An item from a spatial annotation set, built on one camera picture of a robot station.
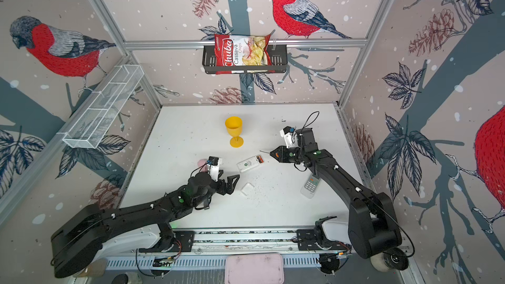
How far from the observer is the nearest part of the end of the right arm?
2.08 feet

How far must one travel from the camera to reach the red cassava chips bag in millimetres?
873

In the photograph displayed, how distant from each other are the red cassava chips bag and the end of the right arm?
398 millimetres
